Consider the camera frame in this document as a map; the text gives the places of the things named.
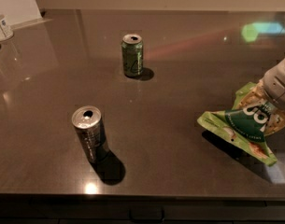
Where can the dark drawer handle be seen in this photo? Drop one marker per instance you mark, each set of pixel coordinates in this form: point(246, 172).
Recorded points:
point(146, 216)

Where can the green soda can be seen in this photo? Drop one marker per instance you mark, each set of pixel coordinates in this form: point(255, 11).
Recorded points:
point(132, 55)

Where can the silver redbull can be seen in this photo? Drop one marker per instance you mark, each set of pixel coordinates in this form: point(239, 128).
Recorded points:
point(88, 124)

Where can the green rice chip bag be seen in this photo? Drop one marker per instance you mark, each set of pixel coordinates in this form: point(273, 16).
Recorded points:
point(248, 122)

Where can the clear plastic water bottle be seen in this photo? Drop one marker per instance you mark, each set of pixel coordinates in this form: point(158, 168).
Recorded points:
point(5, 29)

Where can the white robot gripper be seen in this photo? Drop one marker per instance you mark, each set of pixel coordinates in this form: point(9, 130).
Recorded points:
point(278, 85)

